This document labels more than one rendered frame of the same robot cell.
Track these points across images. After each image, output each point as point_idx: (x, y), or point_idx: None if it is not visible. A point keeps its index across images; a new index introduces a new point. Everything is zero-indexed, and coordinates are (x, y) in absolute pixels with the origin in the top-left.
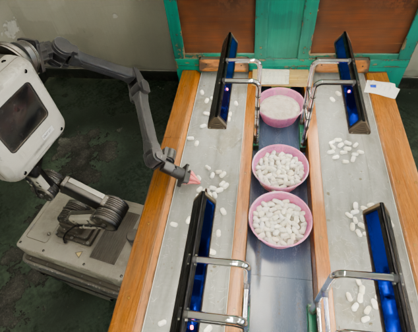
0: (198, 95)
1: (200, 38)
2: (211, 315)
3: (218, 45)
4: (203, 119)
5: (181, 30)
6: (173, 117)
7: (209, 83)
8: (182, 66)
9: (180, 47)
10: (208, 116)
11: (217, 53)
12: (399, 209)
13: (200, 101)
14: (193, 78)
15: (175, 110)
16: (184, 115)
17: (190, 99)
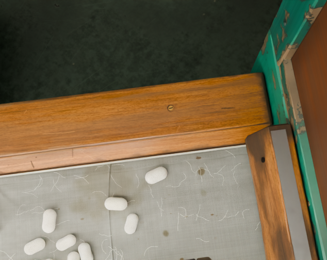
0: (147, 165)
1: None
2: None
3: None
4: (27, 215)
5: (322, 9)
6: (7, 117)
7: (214, 187)
8: (267, 68)
9: (287, 33)
10: (42, 230)
11: (314, 197)
12: None
13: (117, 181)
14: (216, 125)
15: (39, 114)
16: (20, 151)
17: (102, 146)
